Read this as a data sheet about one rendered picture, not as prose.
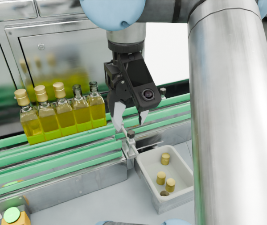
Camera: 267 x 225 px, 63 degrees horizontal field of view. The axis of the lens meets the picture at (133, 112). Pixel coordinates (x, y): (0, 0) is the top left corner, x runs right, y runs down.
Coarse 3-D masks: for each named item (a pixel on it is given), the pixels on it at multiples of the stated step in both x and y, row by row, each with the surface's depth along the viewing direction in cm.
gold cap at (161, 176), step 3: (162, 171) 86; (159, 174) 85; (162, 174) 85; (165, 174) 85; (159, 177) 84; (162, 177) 84; (165, 177) 85; (156, 180) 87; (159, 180) 85; (162, 180) 84; (159, 183) 86; (162, 183) 86
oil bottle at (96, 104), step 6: (90, 96) 78; (96, 96) 78; (90, 102) 78; (96, 102) 78; (102, 102) 79; (90, 108) 79; (96, 108) 79; (102, 108) 80; (90, 114) 81; (96, 114) 81; (102, 114) 82; (96, 120) 82; (102, 120) 84; (96, 126) 84; (102, 126) 85
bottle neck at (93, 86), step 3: (93, 81) 77; (90, 84) 75; (93, 84) 75; (96, 84) 76; (90, 87) 76; (93, 87) 76; (96, 87) 76; (90, 90) 77; (93, 90) 76; (96, 90) 77; (90, 93) 78; (93, 93) 77; (96, 93) 77
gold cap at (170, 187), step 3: (168, 180) 83; (171, 180) 83; (174, 180) 83; (168, 183) 82; (171, 183) 82; (174, 183) 82; (165, 186) 85; (168, 186) 82; (171, 186) 81; (174, 186) 82; (165, 189) 85; (168, 189) 83; (171, 189) 82
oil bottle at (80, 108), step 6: (84, 96) 79; (72, 102) 77; (78, 102) 76; (84, 102) 76; (78, 108) 76; (84, 108) 77; (78, 114) 78; (84, 114) 79; (78, 120) 79; (84, 120) 80; (90, 120) 82; (78, 126) 81; (84, 126) 82; (90, 126) 83; (78, 132) 83
